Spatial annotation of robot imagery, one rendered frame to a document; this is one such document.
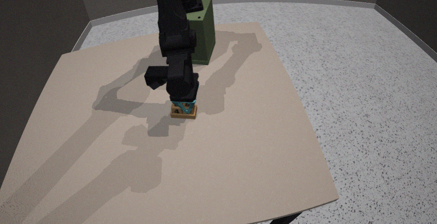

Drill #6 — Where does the tan wooden cube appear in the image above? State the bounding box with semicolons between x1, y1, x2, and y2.
183;103;194;114
171;103;183;114

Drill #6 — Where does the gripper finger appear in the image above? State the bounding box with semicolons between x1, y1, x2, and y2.
172;99;196;113

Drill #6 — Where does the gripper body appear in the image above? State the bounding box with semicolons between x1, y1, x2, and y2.
169;70;199;102

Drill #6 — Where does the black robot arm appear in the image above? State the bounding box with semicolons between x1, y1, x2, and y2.
144;0;203;97

